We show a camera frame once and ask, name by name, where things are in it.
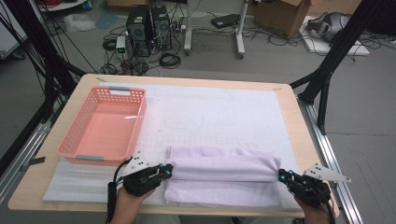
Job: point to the lilac printed towel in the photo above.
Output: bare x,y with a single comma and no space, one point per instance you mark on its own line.
224,174

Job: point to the white round table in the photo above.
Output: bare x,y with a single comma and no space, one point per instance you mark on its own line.
67,4

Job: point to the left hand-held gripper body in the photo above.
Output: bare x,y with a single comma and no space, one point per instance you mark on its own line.
140,183

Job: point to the pink plastic basket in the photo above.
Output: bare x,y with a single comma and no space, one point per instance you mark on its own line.
106,133

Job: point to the grey foam sheet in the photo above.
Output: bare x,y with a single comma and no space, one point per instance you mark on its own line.
87,183

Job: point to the large open cardboard box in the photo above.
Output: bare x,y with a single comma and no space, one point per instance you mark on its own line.
280,17

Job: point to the white power adapter box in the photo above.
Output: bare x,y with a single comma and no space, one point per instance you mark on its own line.
120,44

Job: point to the grey metal bracket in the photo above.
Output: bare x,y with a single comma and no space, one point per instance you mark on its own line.
32,162
333,185

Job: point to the white desk frame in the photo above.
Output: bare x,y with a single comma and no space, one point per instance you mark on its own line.
239,28

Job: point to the grey rounded device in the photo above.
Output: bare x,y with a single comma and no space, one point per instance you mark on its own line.
330,26

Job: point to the aluminium rail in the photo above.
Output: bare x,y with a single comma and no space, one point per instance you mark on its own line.
336,149
21,155

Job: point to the white power strip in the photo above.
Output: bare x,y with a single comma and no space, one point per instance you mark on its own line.
178,26

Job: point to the person's right hand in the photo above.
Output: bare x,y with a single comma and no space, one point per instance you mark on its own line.
313,210

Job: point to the white foam board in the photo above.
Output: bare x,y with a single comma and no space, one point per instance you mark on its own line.
358,49

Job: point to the white cabinet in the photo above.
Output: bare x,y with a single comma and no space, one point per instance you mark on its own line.
11,34

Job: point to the black computer tower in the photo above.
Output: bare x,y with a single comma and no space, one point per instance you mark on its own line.
162,26
138,29

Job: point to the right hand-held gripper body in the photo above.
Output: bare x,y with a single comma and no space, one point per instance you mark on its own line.
311,189

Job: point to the black metal frame stand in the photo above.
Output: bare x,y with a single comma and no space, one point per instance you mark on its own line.
34,46
339,46

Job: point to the white foam mat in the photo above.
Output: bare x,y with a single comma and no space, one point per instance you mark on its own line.
218,109

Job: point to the black flat device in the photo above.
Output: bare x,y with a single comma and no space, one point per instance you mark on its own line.
224,20

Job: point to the clear plastic bag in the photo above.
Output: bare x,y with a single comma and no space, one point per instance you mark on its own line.
77,22

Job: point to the person's left hand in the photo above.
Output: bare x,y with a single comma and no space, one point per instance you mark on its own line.
130,203

